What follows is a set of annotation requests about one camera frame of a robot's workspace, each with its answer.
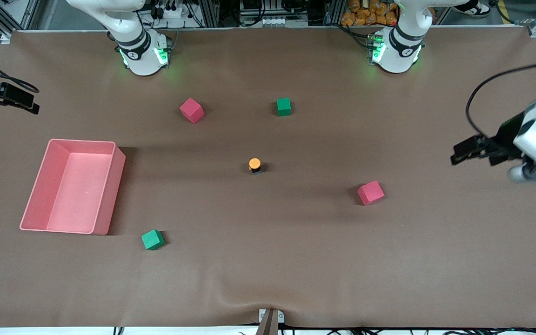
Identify black and white shoe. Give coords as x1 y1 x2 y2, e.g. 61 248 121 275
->
452 0 491 19

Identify metal table edge bracket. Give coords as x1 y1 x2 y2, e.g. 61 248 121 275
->
255 308 285 335

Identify pink foam cube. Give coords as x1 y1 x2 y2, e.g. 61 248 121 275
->
357 181 385 206
179 98 205 124

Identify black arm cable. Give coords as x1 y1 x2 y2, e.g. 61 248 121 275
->
0 48 40 93
465 60 536 139

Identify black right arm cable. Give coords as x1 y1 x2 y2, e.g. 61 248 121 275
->
0 48 40 93

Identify pink plastic tray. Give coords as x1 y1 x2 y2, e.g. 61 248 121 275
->
19 139 126 235

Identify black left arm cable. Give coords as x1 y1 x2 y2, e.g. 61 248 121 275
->
465 60 536 139

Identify white connector strip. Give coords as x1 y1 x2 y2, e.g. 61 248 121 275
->
258 17 308 27

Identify bag of orange items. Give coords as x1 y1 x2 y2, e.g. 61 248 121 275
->
341 0 399 27

